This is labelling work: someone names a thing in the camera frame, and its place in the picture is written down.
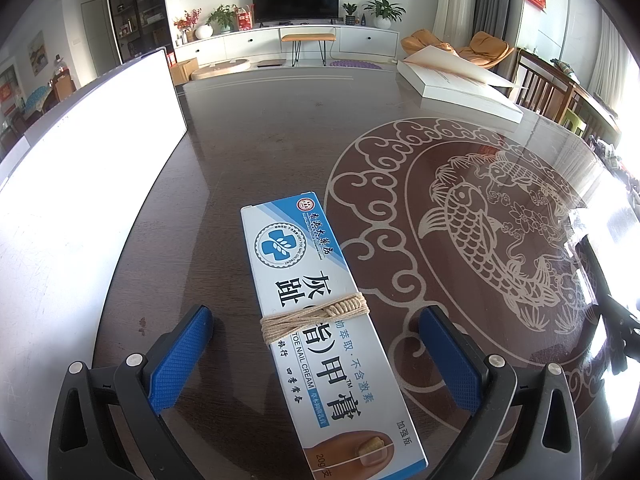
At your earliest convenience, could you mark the white tv cabinet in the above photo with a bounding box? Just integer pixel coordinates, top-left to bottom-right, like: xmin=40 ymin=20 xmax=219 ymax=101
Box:
xmin=175 ymin=25 xmax=399 ymax=65

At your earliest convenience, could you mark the red flower bouquet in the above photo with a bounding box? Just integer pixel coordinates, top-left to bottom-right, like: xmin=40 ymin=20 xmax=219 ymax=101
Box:
xmin=174 ymin=8 xmax=202 ymax=44

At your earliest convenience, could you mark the black television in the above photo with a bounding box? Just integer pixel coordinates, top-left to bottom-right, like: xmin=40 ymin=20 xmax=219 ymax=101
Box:
xmin=253 ymin=0 xmax=338 ymax=23

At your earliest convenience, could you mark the orange lounge chair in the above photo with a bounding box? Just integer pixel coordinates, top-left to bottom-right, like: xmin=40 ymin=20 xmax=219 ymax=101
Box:
xmin=400 ymin=28 xmax=516 ymax=71

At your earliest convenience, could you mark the wall painting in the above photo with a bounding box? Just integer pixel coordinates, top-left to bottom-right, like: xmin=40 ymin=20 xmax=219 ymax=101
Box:
xmin=27 ymin=30 xmax=49 ymax=76

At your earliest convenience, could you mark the white vase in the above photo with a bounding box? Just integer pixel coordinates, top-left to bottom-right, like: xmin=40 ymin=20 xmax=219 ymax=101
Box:
xmin=195 ymin=24 xmax=214 ymax=40

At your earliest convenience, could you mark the blue white cream box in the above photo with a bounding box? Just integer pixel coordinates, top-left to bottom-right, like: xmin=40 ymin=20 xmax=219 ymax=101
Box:
xmin=241 ymin=192 xmax=427 ymax=479

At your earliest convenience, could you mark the green potted plant right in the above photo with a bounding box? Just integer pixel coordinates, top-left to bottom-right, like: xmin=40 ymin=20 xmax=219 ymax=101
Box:
xmin=364 ymin=0 xmax=406 ymax=29

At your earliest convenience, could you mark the round wooden tray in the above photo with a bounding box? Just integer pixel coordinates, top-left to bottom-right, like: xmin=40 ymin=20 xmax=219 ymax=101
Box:
xmin=191 ymin=58 xmax=250 ymax=80

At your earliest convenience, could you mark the cardboard box on floor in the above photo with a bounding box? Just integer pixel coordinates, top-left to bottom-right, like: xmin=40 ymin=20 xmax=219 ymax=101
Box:
xmin=169 ymin=58 xmax=198 ymax=86

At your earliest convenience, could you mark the purple round mat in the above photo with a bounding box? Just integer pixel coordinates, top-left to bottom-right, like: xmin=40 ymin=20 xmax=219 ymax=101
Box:
xmin=329 ymin=60 xmax=382 ymax=70

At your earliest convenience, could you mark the green potted plant left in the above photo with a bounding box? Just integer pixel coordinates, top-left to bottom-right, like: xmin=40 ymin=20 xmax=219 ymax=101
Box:
xmin=206 ymin=4 xmax=239 ymax=34

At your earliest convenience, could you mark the white flat box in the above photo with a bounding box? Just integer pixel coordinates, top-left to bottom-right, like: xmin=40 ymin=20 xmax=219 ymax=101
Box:
xmin=397 ymin=46 xmax=523 ymax=124

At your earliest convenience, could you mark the wooden bench with metal legs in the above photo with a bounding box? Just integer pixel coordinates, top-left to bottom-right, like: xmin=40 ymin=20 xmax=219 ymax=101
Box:
xmin=278 ymin=32 xmax=338 ymax=68

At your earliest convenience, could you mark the wooden dining table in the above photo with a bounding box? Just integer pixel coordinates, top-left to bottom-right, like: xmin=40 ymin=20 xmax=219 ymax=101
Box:
xmin=1 ymin=68 xmax=77 ymax=158

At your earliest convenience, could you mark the green potted plant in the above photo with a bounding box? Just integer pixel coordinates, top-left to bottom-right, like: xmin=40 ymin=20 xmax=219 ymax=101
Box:
xmin=364 ymin=0 xmax=406 ymax=29
xmin=206 ymin=4 xmax=239 ymax=34

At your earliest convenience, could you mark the small potted plant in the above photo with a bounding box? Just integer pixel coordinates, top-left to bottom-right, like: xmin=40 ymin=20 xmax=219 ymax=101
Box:
xmin=342 ymin=2 xmax=358 ymax=26

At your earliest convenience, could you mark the black glass display cabinet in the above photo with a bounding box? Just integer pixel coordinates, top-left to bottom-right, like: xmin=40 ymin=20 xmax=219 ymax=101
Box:
xmin=107 ymin=0 xmax=174 ymax=63

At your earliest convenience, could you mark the wooden chair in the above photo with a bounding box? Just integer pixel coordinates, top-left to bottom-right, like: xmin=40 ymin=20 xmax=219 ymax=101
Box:
xmin=508 ymin=49 xmax=588 ymax=124

